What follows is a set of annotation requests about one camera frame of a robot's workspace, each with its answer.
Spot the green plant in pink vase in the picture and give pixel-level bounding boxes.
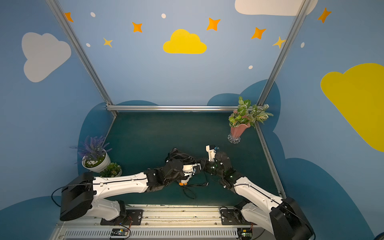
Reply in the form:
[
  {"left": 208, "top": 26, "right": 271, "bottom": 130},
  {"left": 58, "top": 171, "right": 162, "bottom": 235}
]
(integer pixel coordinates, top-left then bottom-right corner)
[{"left": 228, "top": 97, "right": 274, "bottom": 144}]

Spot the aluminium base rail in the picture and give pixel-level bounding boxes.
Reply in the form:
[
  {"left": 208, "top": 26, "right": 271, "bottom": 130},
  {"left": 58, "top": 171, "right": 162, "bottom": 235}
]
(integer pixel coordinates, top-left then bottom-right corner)
[{"left": 49, "top": 204, "right": 271, "bottom": 240}]

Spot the aluminium frame post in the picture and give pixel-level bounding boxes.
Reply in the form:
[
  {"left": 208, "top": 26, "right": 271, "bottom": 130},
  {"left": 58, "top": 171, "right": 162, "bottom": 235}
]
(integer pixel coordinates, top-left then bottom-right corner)
[
  {"left": 257, "top": 0, "right": 312, "bottom": 106},
  {"left": 46, "top": 0, "right": 113, "bottom": 109}
]

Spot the green circuit board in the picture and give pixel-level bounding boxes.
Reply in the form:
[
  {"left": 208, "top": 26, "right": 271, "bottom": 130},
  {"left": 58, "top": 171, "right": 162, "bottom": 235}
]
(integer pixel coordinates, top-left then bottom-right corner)
[
  {"left": 237, "top": 228, "right": 253, "bottom": 240},
  {"left": 110, "top": 228, "right": 130, "bottom": 239}
]

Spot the right green circuit board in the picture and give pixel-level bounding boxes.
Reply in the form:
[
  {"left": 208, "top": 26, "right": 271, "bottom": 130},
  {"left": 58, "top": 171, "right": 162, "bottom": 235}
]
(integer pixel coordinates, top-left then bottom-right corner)
[{"left": 237, "top": 228, "right": 253, "bottom": 240}]

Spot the penguin plush bag decoration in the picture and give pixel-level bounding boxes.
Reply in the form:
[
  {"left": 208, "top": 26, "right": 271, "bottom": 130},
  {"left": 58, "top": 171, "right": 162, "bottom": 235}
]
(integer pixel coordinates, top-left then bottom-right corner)
[{"left": 177, "top": 176, "right": 191, "bottom": 186}]

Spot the left aluminium frame post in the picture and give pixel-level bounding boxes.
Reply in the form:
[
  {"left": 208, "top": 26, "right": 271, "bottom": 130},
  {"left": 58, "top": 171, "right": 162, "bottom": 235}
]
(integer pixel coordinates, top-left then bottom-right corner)
[{"left": 46, "top": 0, "right": 113, "bottom": 109}]

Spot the horizontal aluminium frame rail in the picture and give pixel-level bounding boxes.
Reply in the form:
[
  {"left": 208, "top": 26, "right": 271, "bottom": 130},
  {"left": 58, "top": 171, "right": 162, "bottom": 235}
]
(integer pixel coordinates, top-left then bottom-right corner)
[{"left": 107, "top": 105, "right": 238, "bottom": 112}]

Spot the small green succulent pot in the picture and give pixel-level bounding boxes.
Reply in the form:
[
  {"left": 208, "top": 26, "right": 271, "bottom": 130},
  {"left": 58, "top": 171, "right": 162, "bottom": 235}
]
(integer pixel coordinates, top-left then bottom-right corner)
[{"left": 100, "top": 163, "right": 123, "bottom": 178}]

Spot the left green circuit board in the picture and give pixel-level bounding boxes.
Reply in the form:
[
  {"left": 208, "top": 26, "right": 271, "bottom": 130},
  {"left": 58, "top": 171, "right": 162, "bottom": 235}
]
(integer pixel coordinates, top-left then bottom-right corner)
[{"left": 110, "top": 228, "right": 130, "bottom": 239}]

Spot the purple lavender in white pot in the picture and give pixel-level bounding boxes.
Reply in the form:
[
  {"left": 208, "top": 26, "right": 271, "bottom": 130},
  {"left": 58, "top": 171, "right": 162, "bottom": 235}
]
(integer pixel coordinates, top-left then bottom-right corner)
[{"left": 70, "top": 136, "right": 112, "bottom": 173}]

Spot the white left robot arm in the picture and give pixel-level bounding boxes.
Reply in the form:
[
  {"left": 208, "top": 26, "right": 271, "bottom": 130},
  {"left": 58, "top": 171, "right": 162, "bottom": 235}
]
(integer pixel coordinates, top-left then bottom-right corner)
[{"left": 60, "top": 160, "right": 194, "bottom": 226}]

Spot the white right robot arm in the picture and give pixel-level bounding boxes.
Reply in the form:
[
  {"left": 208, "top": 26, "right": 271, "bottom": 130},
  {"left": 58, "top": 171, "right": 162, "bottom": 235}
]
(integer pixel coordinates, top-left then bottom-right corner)
[{"left": 198, "top": 152, "right": 316, "bottom": 240}]

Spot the right aluminium frame post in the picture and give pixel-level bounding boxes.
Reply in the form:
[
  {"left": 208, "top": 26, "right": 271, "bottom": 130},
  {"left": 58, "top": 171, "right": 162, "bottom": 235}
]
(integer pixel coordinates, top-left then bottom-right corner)
[{"left": 257, "top": 0, "right": 312, "bottom": 106}]

